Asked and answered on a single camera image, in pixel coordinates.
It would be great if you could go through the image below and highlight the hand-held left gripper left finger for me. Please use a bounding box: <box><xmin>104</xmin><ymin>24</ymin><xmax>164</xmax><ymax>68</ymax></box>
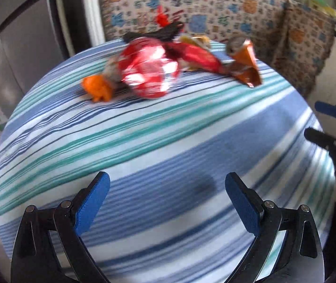
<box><xmin>10</xmin><ymin>171</ymin><xmax>111</xmax><ymax>283</ymax></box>

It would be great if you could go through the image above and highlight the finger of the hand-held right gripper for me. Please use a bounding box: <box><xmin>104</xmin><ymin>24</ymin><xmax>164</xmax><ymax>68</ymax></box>
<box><xmin>304</xmin><ymin>128</ymin><xmax>336</xmax><ymax>154</ymax></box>
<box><xmin>315</xmin><ymin>101</ymin><xmax>336</xmax><ymax>119</ymax></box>

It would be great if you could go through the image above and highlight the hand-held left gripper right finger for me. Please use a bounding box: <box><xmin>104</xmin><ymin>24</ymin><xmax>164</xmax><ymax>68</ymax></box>
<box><xmin>225</xmin><ymin>172</ymin><xmax>325</xmax><ymax>283</ymax></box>

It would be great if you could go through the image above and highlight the orange foil snack wrapper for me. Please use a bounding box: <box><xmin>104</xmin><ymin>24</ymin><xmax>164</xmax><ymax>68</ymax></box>
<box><xmin>226</xmin><ymin>36</ymin><xmax>263</xmax><ymax>88</ymax></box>

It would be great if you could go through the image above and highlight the red shiny foil bag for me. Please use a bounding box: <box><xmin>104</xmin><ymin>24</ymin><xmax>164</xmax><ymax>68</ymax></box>
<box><xmin>120</xmin><ymin>37</ymin><xmax>183</xmax><ymax>98</ymax></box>

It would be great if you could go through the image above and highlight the blue green striped tablecloth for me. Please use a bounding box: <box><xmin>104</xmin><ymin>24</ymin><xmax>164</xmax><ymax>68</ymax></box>
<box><xmin>0</xmin><ymin>40</ymin><xmax>336</xmax><ymax>283</ymax></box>

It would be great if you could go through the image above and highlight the yellow green packet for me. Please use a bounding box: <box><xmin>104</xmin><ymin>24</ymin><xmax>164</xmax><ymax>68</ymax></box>
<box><xmin>308</xmin><ymin>0</ymin><xmax>336</xmax><ymax>17</ymax></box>

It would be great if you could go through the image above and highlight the red plastic bag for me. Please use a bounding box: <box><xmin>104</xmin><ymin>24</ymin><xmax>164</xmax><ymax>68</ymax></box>
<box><xmin>155</xmin><ymin>5</ymin><xmax>227</xmax><ymax>75</ymax></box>

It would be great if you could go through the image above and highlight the gold silver wrapper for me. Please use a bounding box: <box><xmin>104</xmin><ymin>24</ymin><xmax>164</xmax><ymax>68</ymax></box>
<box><xmin>179</xmin><ymin>35</ymin><xmax>211</xmax><ymax>50</ymax></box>

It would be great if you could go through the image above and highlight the printed sofa blanket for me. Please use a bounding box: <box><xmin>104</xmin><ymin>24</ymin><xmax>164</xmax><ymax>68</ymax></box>
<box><xmin>96</xmin><ymin>0</ymin><xmax>336</xmax><ymax>98</ymax></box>

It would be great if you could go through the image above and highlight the grey refrigerator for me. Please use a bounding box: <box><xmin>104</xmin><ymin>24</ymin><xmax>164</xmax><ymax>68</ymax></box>
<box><xmin>0</xmin><ymin>0</ymin><xmax>71</xmax><ymax>95</ymax></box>

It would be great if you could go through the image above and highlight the white door frame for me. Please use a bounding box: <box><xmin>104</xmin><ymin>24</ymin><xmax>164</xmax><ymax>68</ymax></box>
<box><xmin>80</xmin><ymin>0</ymin><xmax>107</xmax><ymax>49</ymax></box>

